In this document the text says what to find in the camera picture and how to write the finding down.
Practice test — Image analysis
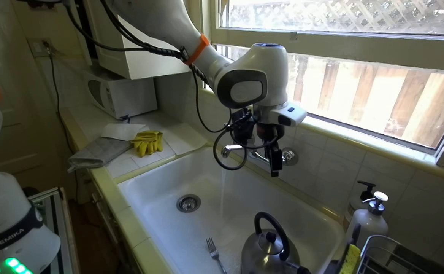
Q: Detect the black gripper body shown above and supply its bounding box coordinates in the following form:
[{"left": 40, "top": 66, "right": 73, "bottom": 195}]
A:
[{"left": 230, "top": 109, "right": 285, "bottom": 148}]

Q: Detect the chrome sink drain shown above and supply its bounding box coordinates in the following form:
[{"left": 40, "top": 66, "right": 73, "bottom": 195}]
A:
[{"left": 177, "top": 194, "right": 201, "bottom": 214}]

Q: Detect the white ceramic sink basin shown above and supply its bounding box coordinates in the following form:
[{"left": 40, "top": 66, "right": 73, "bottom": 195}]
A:
[{"left": 119, "top": 148, "right": 343, "bottom": 274}]

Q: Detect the dark soap pump bottle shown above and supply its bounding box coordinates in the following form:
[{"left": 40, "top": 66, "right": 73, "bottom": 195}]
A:
[{"left": 349, "top": 182, "right": 376, "bottom": 214}]

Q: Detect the yellow rubber glove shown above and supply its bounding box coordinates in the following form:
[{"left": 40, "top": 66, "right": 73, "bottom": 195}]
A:
[{"left": 133, "top": 132, "right": 163, "bottom": 157}]

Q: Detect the metal fork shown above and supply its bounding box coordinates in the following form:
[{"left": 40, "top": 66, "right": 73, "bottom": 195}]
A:
[{"left": 206, "top": 238, "right": 227, "bottom": 274}]

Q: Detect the white soap pump bottle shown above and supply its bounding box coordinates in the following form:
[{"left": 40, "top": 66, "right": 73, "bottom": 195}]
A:
[{"left": 346, "top": 192, "right": 390, "bottom": 249}]

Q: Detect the white toaster oven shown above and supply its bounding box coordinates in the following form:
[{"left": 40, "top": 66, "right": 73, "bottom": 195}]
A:
[{"left": 87, "top": 77, "right": 159, "bottom": 119}]

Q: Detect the dish drying rack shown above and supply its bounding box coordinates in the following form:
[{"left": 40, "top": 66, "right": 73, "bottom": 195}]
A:
[{"left": 356, "top": 235, "right": 444, "bottom": 274}]

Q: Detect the grey folded cloth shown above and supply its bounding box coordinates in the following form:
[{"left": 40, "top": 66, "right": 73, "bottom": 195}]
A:
[{"left": 69, "top": 138, "right": 131, "bottom": 173}]

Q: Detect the chrome wall faucet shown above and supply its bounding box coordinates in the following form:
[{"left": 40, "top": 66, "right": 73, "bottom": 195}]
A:
[{"left": 221, "top": 145, "right": 298, "bottom": 167}]

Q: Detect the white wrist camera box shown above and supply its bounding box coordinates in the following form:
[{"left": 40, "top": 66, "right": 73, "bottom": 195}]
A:
[{"left": 271, "top": 103, "right": 308, "bottom": 127}]

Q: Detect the steel kettle black handle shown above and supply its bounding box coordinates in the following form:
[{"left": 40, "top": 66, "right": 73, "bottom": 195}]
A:
[{"left": 241, "top": 212, "right": 311, "bottom": 274}]

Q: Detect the window with white frame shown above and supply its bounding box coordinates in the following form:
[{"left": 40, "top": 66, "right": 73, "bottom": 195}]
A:
[{"left": 207, "top": 0, "right": 444, "bottom": 168}]

